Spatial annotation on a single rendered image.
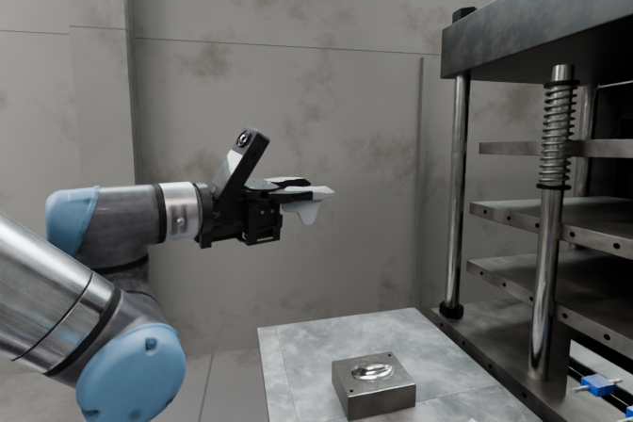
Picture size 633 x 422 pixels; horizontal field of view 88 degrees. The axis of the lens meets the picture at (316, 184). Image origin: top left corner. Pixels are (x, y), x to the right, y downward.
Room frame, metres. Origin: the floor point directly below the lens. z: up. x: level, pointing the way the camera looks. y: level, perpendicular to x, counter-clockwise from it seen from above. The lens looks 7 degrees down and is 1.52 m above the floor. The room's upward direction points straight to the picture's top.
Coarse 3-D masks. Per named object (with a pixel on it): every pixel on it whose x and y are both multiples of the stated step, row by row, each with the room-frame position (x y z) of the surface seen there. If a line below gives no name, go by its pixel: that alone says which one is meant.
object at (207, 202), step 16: (208, 192) 0.42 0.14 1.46; (240, 192) 0.45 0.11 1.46; (256, 192) 0.45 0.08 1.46; (208, 208) 0.41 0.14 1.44; (224, 208) 0.44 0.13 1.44; (240, 208) 0.46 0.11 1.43; (256, 208) 0.45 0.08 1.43; (272, 208) 0.47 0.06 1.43; (208, 224) 0.41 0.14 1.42; (224, 224) 0.45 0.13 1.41; (240, 224) 0.46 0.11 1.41; (256, 224) 0.45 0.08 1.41; (272, 224) 0.47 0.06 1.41; (208, 240) 0.43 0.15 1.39; (240, 240) 0.46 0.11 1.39; (256, 240) 0.46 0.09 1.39; (272, 240) 0.47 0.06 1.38
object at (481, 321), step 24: (432, 312) 1.41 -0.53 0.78; (480, 312) 1.40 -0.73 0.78; (504, 312) 1.40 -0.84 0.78; (528, 312) 1.40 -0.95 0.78; (456, 336) 1.25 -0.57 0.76; (480, 336) 1.20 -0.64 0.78; (504, 336) 1.20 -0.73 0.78; (528, 336) 1.20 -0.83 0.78; (552, 336) 1.20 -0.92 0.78; (576, 336) 1.20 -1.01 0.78; (480, 360) 1.12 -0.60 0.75; (504, 360) 1.06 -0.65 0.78; (552, 360) 1.06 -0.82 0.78; (504, 384) 1.01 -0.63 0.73; (528, 384) 0.94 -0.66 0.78; (552, 384) 0.94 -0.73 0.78; (528, 408) 0.92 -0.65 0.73; (552, 408) 0.85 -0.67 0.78; (576, 408) 0.85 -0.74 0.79
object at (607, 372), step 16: (576, 352) 0.89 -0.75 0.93; (592, 352) 0.84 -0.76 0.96; (608, 352) 0.84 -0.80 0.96; (576, 368) 0.88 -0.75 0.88; (592, 368) 0.84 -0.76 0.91; (608, 368) 0.81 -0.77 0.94; (624, 368) 0.78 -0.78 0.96; (576, 384) 0.88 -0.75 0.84; (608, 384) 0.80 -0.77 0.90; (624, 384) 0.77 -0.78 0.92; (576, 400) 0.87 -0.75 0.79; (592, 400) 0.83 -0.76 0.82; (608, 400) 0.80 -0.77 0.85; (624, 400) 0.77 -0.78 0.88; (608, 416) 0.80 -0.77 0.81; (624, 416) 0.76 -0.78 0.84
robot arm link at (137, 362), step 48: (0, 240) 0.21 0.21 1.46; (0, 288) 0.20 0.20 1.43; (48, 288) 0.22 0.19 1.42; (96, 288) 0.25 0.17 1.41; (0, 336) 0.20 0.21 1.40; (48, 336) 0.21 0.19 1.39; (96, 336) 0.23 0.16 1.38; (144, 336) 0.24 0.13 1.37; (96, 384) 0.21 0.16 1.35; (144, 384) 0.23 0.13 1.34
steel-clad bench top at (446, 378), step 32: (320, 320) 1.30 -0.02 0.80; (352, 320) 1.30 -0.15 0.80; (384, 320) 1.30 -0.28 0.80; (416, 320) 1.30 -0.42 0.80; (288, 352) 1.08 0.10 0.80; (320, 352) 1.08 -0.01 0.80; (352, 352) 1.08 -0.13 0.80; (416, 352) 1.08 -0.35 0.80; (448, 352) 1.08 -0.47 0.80; (288, 384) 0.92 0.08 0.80; (320, 384) 0.92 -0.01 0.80; (416, 384) 0.92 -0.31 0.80; (448, 384) 0.92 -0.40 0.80; (480, 384) 0.92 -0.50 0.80; (288, 416) 0.81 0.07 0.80; (320, 416) 0.81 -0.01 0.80; (384, 416) 0.81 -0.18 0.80; (416, 416) 0.81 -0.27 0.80; (448, 416) 0.81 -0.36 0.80; (480, 416) 0.81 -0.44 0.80; (512, 416) 0.81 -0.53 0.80
